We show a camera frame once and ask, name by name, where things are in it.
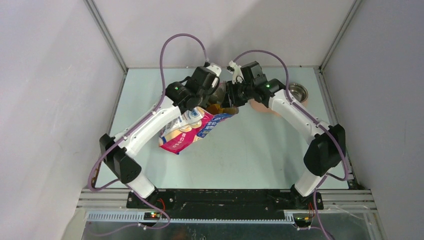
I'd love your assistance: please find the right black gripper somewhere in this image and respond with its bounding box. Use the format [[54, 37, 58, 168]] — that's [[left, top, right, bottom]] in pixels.
[[221, 79, 255, 109]]

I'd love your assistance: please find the pink double bowl stand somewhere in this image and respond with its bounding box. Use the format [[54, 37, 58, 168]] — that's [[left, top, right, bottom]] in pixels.
[[248, 98, 308, 118]]

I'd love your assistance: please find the yellow plastic scoop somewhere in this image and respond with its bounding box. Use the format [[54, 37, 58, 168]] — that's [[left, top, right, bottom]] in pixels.
[[206, 103, 239, 115]]

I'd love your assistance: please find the colourful pet food bag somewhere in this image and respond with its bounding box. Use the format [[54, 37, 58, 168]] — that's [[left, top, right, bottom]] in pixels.
[[157, 81, 240, 156]]

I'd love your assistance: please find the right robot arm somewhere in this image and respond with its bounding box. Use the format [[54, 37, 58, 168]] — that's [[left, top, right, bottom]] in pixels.
[[221, 61, 346, 209]]

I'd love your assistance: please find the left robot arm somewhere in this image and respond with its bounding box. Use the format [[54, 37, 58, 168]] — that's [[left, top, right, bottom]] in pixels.
[[99, 64, 222, 208]]

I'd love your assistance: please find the right steel bowl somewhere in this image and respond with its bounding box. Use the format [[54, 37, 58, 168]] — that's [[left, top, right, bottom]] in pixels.
[[288, 83, 309, 105]]

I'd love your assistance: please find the left electronics board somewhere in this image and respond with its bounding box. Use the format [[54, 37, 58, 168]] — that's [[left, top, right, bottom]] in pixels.
[[143, 211, 162, 221]]

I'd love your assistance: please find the electronics board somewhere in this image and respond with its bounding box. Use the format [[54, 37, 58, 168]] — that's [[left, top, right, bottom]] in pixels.
[[143, 211, 162, 221], [293, 216, 314, 231]]

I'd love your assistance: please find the right electronics board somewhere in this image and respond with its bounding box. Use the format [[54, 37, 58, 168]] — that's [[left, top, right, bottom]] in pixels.
[[293, 216, 314, 231]]

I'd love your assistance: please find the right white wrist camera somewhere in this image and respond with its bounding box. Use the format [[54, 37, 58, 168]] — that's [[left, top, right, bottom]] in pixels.
[[226, 61, 245, 85]]

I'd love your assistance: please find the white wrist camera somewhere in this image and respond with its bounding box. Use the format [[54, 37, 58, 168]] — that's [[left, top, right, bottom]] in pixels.
[[226, 61, 245, 85], [204, 62, 222, 77]]

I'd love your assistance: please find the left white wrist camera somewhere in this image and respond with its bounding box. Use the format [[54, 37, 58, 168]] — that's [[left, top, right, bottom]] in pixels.
[[204, 62, 222, 77]]

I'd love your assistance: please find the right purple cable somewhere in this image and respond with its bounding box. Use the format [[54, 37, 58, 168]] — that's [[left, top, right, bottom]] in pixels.
[[232, 49, 350, 240]]

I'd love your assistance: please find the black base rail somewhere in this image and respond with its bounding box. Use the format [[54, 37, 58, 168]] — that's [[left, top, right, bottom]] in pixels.
[[147, 188, 324, 221]]

